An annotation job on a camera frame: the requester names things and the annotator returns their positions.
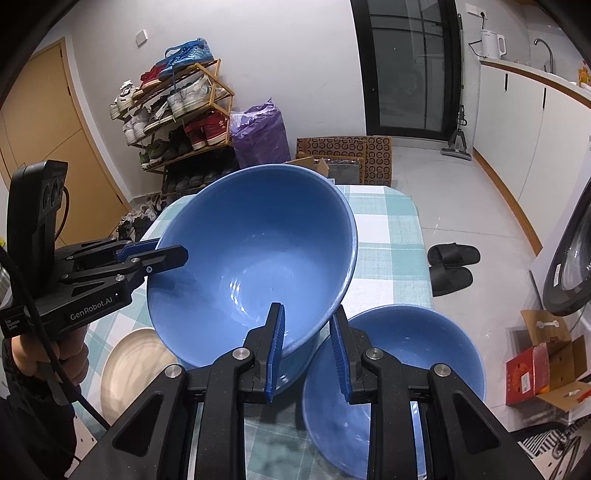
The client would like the person's left hand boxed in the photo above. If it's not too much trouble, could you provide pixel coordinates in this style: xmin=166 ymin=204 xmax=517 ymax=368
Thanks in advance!
xmin=9 ymin=325 xmax=89 ymax=385

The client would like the black slipper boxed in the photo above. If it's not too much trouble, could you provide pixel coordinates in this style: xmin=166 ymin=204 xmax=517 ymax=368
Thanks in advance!
xmin=427 ymin=243 xmax=481 ymax=267
xmin=428 ymin=265 xmax=474 ymax=297

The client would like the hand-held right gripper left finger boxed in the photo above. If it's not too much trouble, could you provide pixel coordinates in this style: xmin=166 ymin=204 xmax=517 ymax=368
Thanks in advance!
xmin=69 ymin=302 xmax=287 ymax=480

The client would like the cream ribbed plate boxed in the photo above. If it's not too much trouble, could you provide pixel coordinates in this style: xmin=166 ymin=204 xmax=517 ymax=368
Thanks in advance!
xmin=100 ymin=328 xmax=185 ymax=428

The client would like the pile of dark shoes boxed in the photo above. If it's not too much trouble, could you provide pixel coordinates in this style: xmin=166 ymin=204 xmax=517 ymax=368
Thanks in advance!
xmin=115 ymin=194 xmax=168 ymax=241

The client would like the blue bowl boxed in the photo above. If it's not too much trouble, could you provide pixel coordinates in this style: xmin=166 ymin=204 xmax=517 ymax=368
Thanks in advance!
xmin=302 ymin=305 xmax=487 ymax=478
xmin=147 ymin=164 xmax=358 ymax=393

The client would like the open cardboard box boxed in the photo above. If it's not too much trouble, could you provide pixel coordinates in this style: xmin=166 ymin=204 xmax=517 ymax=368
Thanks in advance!
xmin=505 ymin=309 xmax=591 ymax=411

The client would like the wooden shoe rack with shoes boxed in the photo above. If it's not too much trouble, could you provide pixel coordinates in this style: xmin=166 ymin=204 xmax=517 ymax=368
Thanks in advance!
xmin=110 ymin=39 xmax=232 ymax=195

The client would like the metal faucet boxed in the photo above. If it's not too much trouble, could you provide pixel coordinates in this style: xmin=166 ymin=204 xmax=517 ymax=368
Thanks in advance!
xmin=534 ymin=38 xmax=557 ymax=75

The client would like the upright vacuum cleaner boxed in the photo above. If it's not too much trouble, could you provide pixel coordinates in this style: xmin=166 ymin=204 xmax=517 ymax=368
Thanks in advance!
xmin=440 ymin=14 xmax=474 ymax=161

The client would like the black white floor mat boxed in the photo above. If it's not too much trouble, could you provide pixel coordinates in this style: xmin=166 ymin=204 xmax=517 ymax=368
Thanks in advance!
xmin=512 ymin=415 xmax=591 ymax=480

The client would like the teal white checked tablecloth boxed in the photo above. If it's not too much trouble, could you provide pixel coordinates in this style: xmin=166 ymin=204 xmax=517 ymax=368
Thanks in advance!
xmin=83 ymin=185 xmax=435 ymax=480

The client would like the brown patterned doormat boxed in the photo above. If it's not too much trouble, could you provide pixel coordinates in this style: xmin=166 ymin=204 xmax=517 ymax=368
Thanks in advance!
xmin=295 ymin=136 xmax=393 ymax=188

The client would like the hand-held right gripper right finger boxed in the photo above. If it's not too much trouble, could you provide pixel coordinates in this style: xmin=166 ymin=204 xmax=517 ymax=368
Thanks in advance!
xmin=329 ymin=305 xmax=532 ymax=480

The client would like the red box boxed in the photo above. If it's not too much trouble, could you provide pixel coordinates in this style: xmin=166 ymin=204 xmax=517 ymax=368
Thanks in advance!
xmin=505 ymin=344 xmax=550 ymax=406

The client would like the black framed glass door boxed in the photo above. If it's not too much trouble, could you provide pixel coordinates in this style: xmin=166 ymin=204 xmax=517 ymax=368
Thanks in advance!
xmin=350 ymin=0 xmax=462 ymax=139

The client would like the purple plastic bag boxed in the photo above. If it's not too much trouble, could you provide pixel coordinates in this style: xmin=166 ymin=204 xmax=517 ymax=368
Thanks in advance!
xmin=229 ymin=98 xmax=291 ymax=169

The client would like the wooden door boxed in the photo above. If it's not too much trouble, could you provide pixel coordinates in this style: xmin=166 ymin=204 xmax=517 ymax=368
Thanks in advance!
xmin=0 ymin=37 xmax=132 ymax=217

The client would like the white kitchen cabinet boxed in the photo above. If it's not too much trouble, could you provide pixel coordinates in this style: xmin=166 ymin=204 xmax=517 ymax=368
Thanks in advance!
xmin=478 ymin=55 xmax=591 ymax=259

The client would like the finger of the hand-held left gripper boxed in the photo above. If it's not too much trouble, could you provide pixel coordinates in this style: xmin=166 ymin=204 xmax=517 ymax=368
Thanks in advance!
xmin=60 ymin=246 xmax=189 ymax=296
xmin=55 ymin=240 xmax=160 ymax=273

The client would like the grey shiny panel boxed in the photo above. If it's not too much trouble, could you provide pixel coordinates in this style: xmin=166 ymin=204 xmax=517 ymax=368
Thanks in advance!
xmin=314 ymin=157 xmax=363 ymax=185

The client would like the white electric kettle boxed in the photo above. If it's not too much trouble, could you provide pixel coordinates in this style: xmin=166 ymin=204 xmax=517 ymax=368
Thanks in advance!
xmin=480 ymin=28 xmax=506 ymax=60

